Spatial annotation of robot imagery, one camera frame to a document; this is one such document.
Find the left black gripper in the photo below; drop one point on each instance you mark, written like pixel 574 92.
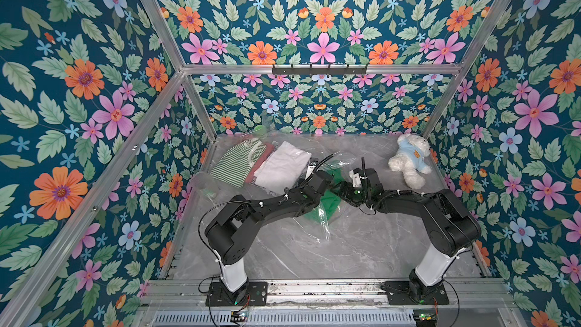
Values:
pixel 322 192

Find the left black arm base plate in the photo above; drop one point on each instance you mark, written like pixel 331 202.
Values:
pixel 250 294

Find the red garment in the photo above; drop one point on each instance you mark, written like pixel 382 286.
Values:
pixel 261 160

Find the green t-shirt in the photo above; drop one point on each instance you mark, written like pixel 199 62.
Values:
pixel 329 202

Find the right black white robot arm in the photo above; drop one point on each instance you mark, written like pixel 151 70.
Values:
pixel 450 227

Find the clear plastic vacuum bag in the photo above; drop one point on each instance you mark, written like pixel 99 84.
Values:
pixel 217 192

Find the white slotted cable duct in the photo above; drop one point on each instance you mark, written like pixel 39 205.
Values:
pixel 286 318

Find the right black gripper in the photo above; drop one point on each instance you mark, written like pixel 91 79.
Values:
pixel 347 192

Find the green white striped garment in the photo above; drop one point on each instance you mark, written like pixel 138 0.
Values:
pixel 237 163

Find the black wall hook rail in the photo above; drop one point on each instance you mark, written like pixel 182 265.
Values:
pixel 311 69

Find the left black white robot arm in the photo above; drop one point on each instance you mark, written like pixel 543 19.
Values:
pixel 231 233

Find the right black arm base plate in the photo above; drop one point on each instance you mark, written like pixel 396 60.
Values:
pixel 414 293

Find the aluminium front rail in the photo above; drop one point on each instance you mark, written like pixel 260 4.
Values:
pixel 462 292

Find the white teddy bear blue shirt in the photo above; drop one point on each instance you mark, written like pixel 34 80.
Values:
pixel 410 160

